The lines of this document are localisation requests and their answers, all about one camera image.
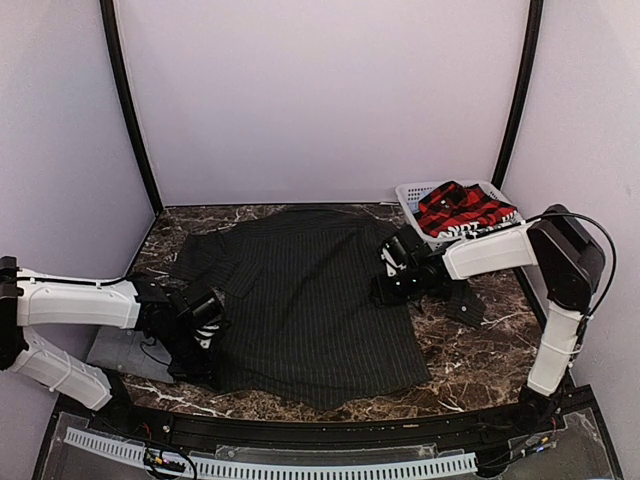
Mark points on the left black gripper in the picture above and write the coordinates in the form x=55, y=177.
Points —
x=200, y=376

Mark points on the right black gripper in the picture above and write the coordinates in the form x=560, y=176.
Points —
x=384, y=293

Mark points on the black pinstriped long sleeve shirt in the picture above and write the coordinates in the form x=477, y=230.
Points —
x=296, y=288

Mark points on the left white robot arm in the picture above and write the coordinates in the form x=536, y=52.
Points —
x=186, y=322

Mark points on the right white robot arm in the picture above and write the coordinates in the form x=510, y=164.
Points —
x=576, y=271

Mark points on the folded grey shirt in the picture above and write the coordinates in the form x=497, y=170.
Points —
x=129, y=352

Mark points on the white plastic laundry basket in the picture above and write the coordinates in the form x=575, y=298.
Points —
x=408, y=196

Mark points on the black white patterned garment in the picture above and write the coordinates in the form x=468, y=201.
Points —
x=468, y=223

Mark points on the red black plaid shirt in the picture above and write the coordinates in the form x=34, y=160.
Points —
x=451, y=199

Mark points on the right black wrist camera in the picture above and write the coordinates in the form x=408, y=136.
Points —
x=402, y=250

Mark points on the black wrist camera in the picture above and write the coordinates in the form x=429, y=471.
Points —
x=402, y=250
x=199, y=305

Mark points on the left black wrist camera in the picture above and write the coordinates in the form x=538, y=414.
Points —
x=199, y=305

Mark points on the white slotted cable duct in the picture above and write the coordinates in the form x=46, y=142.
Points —
x=248, y=465

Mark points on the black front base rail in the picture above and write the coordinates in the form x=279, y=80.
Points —
x=199, y=433

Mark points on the left black frame post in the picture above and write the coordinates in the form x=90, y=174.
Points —
x=128, y=110

